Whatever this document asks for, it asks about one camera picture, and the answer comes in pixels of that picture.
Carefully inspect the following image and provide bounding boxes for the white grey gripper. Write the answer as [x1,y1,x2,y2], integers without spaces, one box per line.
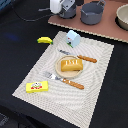
[61,0,75,13]

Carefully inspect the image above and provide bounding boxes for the yellow toy banana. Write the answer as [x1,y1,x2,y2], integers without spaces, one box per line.
[37,37,53,44]

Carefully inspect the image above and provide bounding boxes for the orange bread loaf toy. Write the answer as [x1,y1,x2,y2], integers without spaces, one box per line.
[61,59,83,71]

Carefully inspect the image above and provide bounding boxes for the yellow butter box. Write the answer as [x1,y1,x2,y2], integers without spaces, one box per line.
[26,81,48,93]

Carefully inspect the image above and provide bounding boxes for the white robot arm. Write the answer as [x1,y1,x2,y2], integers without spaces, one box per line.
[50,0,75,14]

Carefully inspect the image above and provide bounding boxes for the dark grey pot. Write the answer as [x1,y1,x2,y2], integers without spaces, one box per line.
[81,0,106,25]

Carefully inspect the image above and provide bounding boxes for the salmon pink board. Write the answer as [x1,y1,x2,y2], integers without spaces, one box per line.
[48,0,128,43]

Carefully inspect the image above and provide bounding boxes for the beige bowl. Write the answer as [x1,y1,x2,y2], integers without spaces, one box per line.
[116,4,128,30]

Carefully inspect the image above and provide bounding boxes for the round wooden plate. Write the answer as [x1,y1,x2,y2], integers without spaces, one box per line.
[55,55,82,79]

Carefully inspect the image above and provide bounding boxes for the beige woven placemat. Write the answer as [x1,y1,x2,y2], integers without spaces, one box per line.
[13,31,114,128]

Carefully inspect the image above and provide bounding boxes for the grey pan with handle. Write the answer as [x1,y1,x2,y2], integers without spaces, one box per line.
[57,3,76,19]

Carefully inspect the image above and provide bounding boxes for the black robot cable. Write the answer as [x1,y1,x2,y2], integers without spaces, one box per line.
[11,3,54,23]

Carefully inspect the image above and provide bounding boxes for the knife with wooden handle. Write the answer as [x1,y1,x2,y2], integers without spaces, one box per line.
[58,49,97,63]

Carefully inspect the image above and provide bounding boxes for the fork with wooden handle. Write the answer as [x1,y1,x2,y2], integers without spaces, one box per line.
[44,72,84,90]

